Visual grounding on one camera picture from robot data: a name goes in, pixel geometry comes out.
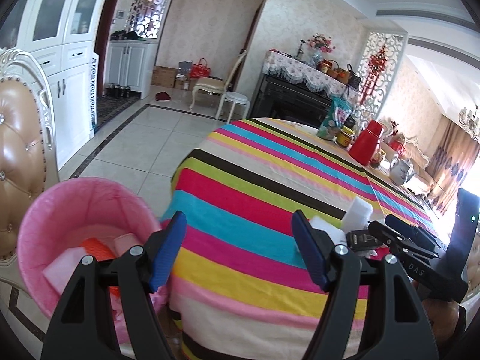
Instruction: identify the black printed carton box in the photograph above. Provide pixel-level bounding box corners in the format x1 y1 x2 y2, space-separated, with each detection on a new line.
346 230 383 252

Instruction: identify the white beige carton box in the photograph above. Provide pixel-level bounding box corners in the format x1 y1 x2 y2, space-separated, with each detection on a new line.
113 233 143 257

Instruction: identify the pink lined trash bin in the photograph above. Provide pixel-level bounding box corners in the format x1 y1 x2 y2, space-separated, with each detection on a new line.
16 176 170 344

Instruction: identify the person's right hand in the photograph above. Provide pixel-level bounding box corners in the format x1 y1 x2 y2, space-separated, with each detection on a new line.
422 299 460 344

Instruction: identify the orange net in bin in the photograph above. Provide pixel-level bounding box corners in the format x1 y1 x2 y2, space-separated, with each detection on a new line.
79 237 122 297

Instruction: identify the white foam sheet piece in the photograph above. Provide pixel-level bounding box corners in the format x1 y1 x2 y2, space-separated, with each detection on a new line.
309 197 374 245

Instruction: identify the white porcelain teapot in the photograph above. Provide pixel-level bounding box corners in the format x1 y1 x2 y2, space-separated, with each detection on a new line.
389 158 415 186

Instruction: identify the brown patterned curtain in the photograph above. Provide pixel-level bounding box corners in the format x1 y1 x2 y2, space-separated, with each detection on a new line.
426 120 479 215

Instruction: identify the dark content glass jar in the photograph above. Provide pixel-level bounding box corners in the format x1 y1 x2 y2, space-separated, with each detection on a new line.
369 149 386 168

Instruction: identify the striped colourful tablecloth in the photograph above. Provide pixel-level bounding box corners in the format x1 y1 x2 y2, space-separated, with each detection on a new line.
160 118 433 359

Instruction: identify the cream ornate sofa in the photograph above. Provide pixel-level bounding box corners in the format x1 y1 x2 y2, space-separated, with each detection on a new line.
378 118 434 196

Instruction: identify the red thermos jug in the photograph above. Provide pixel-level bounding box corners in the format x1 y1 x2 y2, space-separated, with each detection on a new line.
348 119 383 166

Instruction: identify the crystal chandelier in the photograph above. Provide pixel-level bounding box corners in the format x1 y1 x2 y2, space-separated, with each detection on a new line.
458 106 480 143

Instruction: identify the yellow lid glass jar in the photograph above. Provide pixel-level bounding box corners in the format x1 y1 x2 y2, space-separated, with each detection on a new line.
336 126 355 149

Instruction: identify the tan leather dining chair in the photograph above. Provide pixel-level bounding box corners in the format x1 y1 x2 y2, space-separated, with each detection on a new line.
0 49 59 292

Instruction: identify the teal snack bag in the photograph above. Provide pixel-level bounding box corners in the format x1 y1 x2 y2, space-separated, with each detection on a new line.
317 97 352 141

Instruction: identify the black handbag on piano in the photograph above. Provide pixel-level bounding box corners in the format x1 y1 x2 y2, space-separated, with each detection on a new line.
347 64 360 91

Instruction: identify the red chinese knot ornament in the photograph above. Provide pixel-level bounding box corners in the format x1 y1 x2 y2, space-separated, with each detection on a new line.
360 44 387 106

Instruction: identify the wicker basket on piano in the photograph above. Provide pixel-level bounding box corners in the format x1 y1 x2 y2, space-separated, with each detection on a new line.
317 59 350 85

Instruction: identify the red slipper on floor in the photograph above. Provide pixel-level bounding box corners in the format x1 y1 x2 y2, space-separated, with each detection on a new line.
155 91 172 102

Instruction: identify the black upright piano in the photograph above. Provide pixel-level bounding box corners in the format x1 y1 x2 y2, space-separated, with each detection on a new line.
248 74 332 128

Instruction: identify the brown cardboard box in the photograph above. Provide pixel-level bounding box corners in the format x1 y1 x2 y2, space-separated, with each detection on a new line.
151 66 177 88

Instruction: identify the cream upholstered chair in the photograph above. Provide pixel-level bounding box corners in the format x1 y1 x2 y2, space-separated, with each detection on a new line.
189 50 247 111

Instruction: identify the white round stool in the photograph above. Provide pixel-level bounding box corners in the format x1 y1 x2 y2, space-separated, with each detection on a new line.
215 91 251 124

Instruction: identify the white low shoe cabinet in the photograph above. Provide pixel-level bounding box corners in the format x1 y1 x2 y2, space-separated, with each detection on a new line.
104 39 158 98

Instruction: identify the pink flower bouquet vase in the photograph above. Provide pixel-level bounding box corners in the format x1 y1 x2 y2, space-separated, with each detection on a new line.
307 33 336 68

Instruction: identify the red handbag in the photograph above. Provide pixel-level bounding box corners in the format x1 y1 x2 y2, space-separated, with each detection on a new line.
190 58 211 79

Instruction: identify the floral lace piano cover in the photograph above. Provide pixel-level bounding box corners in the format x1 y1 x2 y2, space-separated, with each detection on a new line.
262 50 359 104

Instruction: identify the white tall display cabinet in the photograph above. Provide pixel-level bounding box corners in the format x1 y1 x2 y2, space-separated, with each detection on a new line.
1 0 105 167

